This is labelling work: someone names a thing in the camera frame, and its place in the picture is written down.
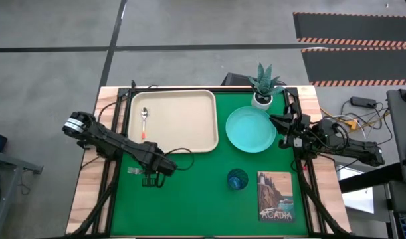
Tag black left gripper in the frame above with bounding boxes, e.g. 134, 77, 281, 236
140, 141, 179, 188

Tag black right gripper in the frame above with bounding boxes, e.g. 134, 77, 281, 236
269, 102, 312, 151

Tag teal plate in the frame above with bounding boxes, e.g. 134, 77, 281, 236
225, 106, 278, 154

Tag spoon with orange handle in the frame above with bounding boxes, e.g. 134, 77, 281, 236
140, 106, 150, 141

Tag blue glass cup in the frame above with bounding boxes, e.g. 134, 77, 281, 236
226, 167, 250, 191

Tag beige plastic tray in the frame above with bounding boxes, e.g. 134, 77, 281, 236
127, 89, 220, 155

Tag succulent in white pot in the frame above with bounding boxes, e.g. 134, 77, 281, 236
246, 62, 286, 112

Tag green table mat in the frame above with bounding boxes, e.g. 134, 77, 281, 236
110, 91, 310, 237

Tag black box behind table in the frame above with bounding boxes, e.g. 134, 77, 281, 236
221, 72, 287, 87

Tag Acadia lighthouse picture board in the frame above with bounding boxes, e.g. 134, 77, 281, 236
256, 171, 296, 223

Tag black power adapter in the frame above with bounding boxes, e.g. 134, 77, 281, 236
350, 96, 378, 109

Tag black floor mat orange stripes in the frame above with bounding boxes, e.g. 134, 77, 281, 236
292, 11, 406, 48
301, 47, 406, 88

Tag white sheet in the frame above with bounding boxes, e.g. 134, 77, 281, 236
335, 165, 375, 215

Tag dark grey cart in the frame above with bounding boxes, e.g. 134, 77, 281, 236
386, 86, 406, 213

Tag grey metal desk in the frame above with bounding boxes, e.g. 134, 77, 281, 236
0, 149, 44, 239

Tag black aluminium rig frame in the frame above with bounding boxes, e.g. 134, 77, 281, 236
64, 85, 353, 239

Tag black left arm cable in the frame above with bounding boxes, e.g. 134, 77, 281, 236
162, 147, 195, 172

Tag yellow cable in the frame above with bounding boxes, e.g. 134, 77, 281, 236
320, 106, 391, 132

